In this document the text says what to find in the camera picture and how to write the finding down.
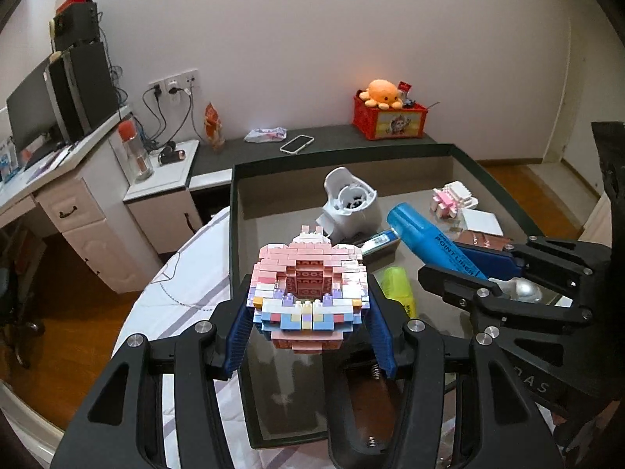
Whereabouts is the white smartphone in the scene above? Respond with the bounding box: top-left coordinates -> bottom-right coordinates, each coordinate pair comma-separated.
279,134 -> 314,155

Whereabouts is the red cartoon storage box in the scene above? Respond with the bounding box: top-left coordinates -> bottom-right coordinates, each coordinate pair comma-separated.
352,97 -> 428,141

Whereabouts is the rose gold metallic cylinder tin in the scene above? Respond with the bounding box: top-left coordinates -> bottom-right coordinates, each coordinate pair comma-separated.
455,230 -> 512,251

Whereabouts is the black computer tower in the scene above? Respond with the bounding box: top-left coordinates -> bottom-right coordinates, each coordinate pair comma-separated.
43,41 -> 120,144

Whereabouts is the pink building block model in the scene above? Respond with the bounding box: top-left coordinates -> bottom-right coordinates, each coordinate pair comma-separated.
247,226 -> 370,354

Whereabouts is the small pink white block toy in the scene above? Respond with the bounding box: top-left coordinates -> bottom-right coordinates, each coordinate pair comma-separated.
430,181 -> 479,219

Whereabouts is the orange figurine toy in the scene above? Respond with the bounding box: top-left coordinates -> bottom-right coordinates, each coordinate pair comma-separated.
204,103 -> 225,152

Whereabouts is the wall power outlet strip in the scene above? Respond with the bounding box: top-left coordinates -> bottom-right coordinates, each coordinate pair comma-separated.
148,69 -> 199,97

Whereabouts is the orange octopus plush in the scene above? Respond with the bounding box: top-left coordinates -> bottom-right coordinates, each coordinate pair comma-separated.
358,79 -> 404,110

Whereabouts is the black computer monitor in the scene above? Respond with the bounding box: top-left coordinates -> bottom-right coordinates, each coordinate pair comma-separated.
6,58 -> 59,152

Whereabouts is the white desk with drawers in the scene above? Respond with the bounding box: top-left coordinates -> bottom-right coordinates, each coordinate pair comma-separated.
1,107 -> 202,293

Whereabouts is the black speaker box stack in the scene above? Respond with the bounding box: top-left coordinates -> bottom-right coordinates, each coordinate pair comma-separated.
49,0 -> 100,53

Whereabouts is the pink storage box black rim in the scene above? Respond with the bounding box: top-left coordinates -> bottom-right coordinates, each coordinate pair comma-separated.
229,142 -> 607,449

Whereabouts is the low black white cabinet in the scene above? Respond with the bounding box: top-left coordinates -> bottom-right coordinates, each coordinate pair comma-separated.
189,125 -> 436,224

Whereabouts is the red capped water bottle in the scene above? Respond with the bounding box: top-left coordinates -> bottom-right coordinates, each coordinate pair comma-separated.
118,120 -> 154,182

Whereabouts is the crumpled snack packet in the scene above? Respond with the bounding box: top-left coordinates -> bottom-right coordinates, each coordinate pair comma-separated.
244,127 -> 288,144

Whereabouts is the white hair dryer head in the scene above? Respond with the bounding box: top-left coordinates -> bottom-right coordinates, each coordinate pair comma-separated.
316,166 -> 382,243

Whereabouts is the blue highlighter marker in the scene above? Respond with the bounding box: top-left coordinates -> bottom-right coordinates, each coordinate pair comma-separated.
387,203 -> 486,279

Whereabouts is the yellow highlighter marker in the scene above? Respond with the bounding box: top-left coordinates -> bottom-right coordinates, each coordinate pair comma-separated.
381,267 -> 418,319

